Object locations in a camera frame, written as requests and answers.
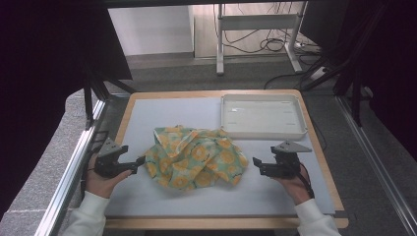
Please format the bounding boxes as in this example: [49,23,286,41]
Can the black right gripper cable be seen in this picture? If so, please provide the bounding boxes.
[298,162,317,200]

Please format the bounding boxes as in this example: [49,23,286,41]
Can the aluminium frame rail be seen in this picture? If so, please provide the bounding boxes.
[33,97,110,236]
[334,94,417,236]

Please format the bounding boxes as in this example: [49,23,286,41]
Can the tangle of black floor cables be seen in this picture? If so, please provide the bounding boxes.
[212,2,324,90]

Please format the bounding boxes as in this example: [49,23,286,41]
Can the black metal stand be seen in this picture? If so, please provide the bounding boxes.
[82,63,138,131]
[300,3,392,128]

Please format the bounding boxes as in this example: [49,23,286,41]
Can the white power strip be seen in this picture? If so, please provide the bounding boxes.
[309,66,329,82]

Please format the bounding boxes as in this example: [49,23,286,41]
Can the person's left hand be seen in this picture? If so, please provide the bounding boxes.
[86,154,133,200]

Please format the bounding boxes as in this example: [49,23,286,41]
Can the grey table mat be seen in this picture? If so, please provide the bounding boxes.
[104,96,337,218]

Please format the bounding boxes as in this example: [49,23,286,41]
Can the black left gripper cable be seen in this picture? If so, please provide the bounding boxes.
[80,144,100,202]

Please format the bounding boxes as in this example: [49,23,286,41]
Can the green yellow patterned cloth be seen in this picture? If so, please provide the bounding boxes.
[143,124,250,192]

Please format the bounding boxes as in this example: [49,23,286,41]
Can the person's right hand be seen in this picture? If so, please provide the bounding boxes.
[273,163,313,207]

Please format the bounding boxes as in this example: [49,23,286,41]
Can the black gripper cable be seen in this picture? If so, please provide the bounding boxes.
[298,162,317,200]
[80,144,100,202]

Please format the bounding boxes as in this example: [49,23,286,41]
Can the black curtain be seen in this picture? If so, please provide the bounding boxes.
[0,0,134,220]
[299,0,417,161]

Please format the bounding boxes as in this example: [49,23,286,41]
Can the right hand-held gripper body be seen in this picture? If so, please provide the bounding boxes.
[266,140,313,180]

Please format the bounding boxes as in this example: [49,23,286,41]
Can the white metal desk frame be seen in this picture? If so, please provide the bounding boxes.
[214,1,305,77]

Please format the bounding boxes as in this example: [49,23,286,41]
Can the white plastic tray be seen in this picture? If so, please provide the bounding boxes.
[219,93,309,142]

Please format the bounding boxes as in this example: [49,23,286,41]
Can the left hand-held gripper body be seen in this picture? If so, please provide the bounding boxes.
[93,137,133,180]

